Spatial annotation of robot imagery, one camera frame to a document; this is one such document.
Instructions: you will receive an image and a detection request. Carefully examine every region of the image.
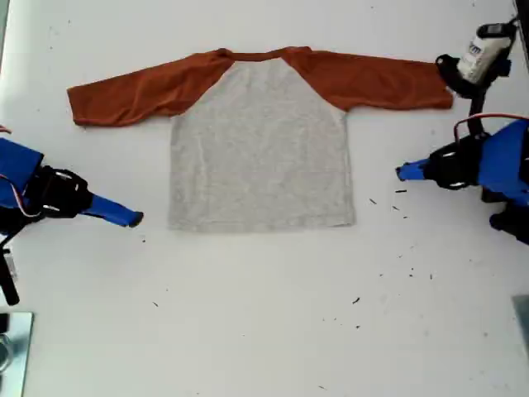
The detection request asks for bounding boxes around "arm red white wire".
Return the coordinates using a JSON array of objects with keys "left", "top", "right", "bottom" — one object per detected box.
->
[{"left": 0, "top": 173, "right": 45, "bottom": 219}]

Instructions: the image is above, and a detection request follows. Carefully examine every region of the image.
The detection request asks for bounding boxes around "grey and rust raglan t-shirt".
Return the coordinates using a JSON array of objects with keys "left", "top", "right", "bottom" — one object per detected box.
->
[{"left": 65, "top": 45, "right": 455, "bottom": 232}]

